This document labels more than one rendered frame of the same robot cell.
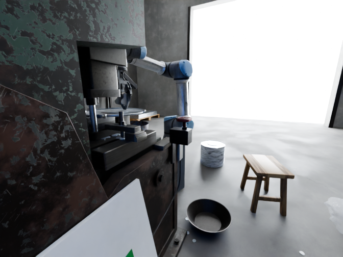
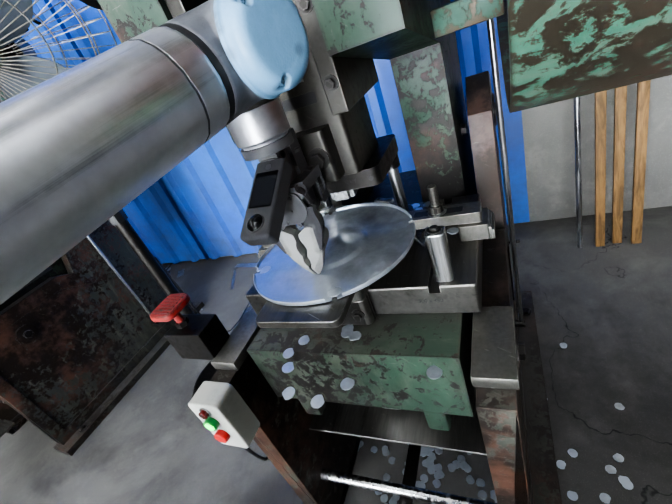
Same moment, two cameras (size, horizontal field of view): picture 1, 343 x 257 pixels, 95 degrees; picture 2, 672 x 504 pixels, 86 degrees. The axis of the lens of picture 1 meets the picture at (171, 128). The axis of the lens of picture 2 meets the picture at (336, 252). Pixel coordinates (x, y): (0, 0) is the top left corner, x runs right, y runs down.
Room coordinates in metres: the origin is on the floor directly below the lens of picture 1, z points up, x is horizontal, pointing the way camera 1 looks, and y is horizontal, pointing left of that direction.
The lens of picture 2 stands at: (1.33, 0.33, 1.08)
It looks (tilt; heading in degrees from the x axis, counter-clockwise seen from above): 29 degrees down; 185
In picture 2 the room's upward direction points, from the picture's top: 22 degrees counter-clockwise
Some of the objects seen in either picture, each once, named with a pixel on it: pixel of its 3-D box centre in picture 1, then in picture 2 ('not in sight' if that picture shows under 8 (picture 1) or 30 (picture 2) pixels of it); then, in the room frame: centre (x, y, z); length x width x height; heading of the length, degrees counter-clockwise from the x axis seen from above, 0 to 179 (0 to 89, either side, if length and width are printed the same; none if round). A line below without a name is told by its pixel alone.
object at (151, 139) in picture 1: (95, 139); (367, 255); (0.67, 0.34, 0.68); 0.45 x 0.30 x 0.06; 64
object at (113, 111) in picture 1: (115, 111); (331, 246); (0.78, 0.28, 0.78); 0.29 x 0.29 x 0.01
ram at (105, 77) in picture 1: (94, 52); (295, 83); (0.70, 0.32, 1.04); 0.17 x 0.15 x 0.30; 154
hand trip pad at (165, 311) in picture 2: (184, 125); (178, 318); (0.73, -0.06, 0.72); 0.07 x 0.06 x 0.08; 154
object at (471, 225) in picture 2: not in sight; (441, 210); (0.74, 0.49, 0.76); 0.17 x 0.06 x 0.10; 64
